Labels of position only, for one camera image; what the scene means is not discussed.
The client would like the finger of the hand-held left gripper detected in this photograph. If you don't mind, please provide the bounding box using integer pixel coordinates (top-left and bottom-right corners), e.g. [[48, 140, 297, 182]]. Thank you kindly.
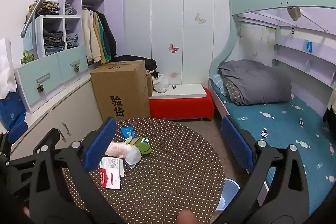
[[0, 122, 28, 161]]

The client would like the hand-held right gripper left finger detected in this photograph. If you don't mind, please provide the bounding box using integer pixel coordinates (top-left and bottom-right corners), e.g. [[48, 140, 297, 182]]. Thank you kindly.
[[7, 117, 118, 224]]

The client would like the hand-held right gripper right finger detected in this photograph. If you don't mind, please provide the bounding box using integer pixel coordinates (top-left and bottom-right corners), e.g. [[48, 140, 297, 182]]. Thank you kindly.
[[217, 116, 310, 224]]

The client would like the green plush toy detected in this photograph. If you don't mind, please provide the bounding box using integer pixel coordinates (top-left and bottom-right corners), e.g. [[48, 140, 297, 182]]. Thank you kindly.
[[123, 136, 153, 155]]

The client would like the pale blue plastic bin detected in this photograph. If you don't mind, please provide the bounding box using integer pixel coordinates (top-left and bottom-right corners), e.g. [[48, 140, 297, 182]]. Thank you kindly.
[[216, 179, 240, 212]]

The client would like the person's right hand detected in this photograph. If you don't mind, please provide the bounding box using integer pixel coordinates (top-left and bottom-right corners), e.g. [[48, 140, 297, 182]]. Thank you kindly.
[[178, 210, 198, 224]]

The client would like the blue bag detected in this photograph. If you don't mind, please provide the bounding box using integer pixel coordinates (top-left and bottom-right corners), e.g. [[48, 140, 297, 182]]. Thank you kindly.
[[0, 91, 27, 130]]

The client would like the pink white plastic bag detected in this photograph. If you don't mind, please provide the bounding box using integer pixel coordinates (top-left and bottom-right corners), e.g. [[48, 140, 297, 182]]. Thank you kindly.
[[105, 142, 142, 169]]

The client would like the red and white box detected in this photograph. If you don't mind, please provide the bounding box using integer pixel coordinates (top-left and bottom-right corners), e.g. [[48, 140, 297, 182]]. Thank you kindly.
[[100, 156, 124, 178]]

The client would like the blue snack packet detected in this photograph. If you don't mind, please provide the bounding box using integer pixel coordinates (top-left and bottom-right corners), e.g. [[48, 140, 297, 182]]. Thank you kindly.
[[120, 126, 135, 138]]

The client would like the beige floor cabinet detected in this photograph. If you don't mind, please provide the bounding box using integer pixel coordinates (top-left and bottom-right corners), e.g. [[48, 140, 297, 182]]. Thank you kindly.
[[9, 72, 105, 161]]

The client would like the plaid pillow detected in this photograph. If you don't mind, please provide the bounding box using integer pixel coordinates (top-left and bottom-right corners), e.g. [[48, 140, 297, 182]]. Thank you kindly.
[[223, 78, 243, 105]]

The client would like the teal printed bedsheet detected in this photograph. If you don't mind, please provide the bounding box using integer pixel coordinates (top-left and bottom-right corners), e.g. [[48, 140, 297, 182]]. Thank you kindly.
[[210, 77, 336, 216]]

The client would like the grey duvet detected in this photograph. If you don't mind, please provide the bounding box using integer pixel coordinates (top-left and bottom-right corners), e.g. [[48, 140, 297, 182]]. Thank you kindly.
[[218, 59, 292, 106]]

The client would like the large cardboard box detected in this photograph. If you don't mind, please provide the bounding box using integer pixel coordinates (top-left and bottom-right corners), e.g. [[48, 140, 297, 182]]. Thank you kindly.
[[90, 60, 151, 122]]

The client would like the red bench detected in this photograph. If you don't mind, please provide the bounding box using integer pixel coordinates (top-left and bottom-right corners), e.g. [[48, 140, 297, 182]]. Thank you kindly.
[[148, 88, 216, 122]]

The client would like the light blue drawer cabinet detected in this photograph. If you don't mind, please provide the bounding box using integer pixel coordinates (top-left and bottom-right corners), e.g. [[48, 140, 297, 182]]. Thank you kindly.
[[14, 46, 90, 114]]

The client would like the white board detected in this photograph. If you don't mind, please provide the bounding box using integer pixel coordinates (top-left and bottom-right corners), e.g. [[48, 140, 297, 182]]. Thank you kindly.
[[152, 84, 208, 99]]

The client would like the green plant ornament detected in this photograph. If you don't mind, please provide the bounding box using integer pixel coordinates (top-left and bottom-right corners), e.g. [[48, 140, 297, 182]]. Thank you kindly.
[[20, 49, 35, 65]]

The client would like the black bag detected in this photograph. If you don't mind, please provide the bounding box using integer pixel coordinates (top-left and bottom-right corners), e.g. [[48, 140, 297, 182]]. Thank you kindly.
[[113, 55, 158, 75]]

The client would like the folded dark clothes pile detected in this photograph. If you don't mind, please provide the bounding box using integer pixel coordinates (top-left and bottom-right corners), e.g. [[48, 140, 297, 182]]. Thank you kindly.
[[43, 30, 65, 55]]

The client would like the green shirt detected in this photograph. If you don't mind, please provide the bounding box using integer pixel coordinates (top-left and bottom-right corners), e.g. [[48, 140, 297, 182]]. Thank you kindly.
[[97, 13, 111, 63]]

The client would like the cream jacket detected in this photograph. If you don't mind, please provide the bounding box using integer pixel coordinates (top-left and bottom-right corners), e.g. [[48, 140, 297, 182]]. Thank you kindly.
[[81, 9, 103, 64]]

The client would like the mixed clothes pile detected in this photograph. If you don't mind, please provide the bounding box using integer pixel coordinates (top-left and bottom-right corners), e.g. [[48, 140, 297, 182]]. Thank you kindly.
[[25, 0, 61, 25]]

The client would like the beige butterfly sticker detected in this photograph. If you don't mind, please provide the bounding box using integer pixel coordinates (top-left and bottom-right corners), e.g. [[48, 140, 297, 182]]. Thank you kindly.
[[195, 12, 207, 25]]

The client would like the grey hanging object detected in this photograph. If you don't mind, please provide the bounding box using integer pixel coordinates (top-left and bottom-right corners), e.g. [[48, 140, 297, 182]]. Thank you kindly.
[[287, 6, 302, 21]]

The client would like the white wardrobe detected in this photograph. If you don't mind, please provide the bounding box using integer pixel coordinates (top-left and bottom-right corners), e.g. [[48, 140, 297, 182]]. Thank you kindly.
[[123, 0, 235, 88]]

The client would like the light blue bunk bed frame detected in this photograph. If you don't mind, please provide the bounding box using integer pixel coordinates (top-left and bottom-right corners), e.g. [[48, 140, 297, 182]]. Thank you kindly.
[[209, 0, 336, 188]]

